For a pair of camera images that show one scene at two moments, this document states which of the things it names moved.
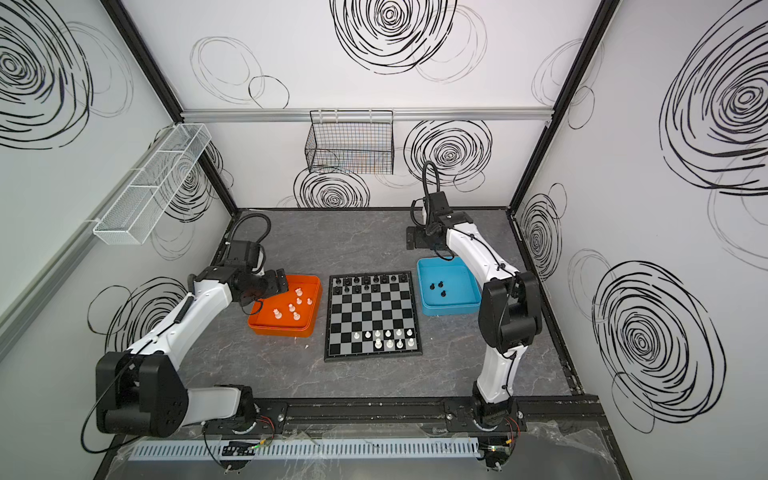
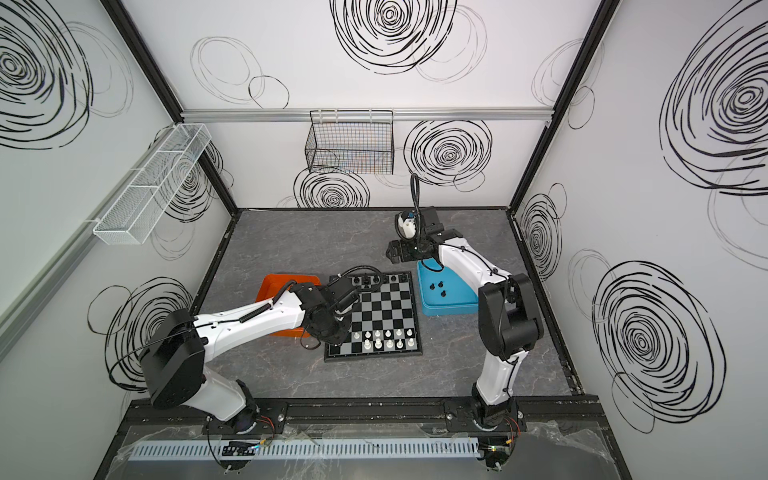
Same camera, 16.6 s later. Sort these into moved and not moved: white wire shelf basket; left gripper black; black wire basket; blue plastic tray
Moved: left gripper black
Not moved: black wire basket; white wire shelf basket; blue plastic tray
